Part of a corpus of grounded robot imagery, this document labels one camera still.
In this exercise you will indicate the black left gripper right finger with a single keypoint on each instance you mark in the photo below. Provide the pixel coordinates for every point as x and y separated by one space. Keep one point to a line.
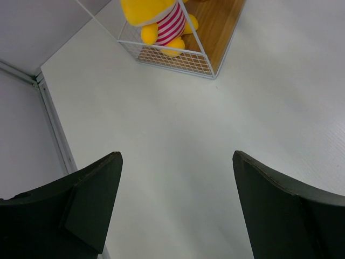
286 218

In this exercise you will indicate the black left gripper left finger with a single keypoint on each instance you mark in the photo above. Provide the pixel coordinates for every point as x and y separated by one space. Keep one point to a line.
67 218

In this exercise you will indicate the yellow bear plush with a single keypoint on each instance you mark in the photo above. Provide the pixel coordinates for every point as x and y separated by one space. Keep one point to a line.
162 23

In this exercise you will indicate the aluminium left side rail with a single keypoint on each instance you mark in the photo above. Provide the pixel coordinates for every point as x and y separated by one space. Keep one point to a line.
38 82

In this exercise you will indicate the white wire wooden shelf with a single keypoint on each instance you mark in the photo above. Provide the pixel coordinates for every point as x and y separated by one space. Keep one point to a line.
205 48

